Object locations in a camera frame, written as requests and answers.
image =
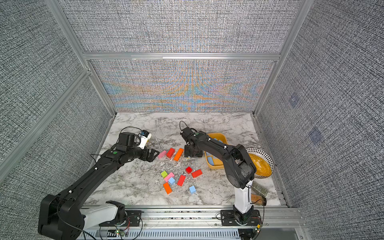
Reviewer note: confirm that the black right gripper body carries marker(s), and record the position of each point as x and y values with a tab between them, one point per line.
188	151

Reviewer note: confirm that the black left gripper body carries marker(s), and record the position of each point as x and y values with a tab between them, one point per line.
143	154

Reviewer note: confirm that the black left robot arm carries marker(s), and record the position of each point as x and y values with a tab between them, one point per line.
60	215

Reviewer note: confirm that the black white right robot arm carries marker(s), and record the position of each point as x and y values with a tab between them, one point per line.
239	168

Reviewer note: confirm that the pink block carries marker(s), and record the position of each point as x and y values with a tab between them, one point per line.
170	175
162	154

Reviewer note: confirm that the orange long block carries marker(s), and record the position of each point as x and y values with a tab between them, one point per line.
178	154

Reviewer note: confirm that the small red cube block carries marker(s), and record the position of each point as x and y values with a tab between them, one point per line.
189	170

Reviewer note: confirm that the lime green cube block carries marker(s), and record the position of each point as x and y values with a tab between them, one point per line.
164	174

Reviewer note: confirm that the yellow plastic tray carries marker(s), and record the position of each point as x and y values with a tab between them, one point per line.
218	163

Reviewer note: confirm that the light blue cube block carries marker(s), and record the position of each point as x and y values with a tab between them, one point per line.
192	189
171	181

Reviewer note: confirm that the red long block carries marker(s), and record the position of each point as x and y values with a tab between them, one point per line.
181	180

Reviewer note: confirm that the patterned plate with yellow food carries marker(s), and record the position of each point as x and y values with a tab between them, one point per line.
262	161

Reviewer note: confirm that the glass bottle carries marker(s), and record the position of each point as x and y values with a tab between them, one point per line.
259	189

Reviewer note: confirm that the brown wooden item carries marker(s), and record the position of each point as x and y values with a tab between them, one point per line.
258	200

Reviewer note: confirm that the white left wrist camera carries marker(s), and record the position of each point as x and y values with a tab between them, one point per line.
144	138

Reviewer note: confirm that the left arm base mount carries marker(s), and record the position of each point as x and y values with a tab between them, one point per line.
130	218

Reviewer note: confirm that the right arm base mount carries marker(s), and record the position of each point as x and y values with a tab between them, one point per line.
232	218

